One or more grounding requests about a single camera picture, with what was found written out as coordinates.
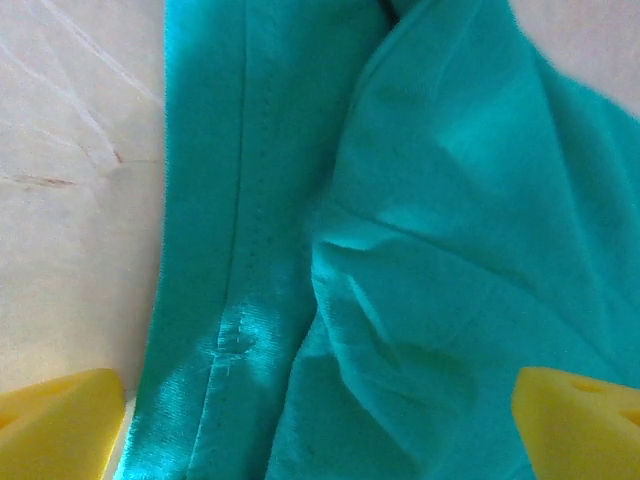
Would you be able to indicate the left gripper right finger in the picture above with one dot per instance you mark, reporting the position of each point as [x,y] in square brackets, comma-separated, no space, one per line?
[585,430]

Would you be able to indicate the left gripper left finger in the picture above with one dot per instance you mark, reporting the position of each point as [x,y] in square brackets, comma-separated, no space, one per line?
[55,430]

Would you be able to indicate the teal t-shirt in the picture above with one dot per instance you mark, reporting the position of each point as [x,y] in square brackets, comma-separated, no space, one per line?
[400,250]

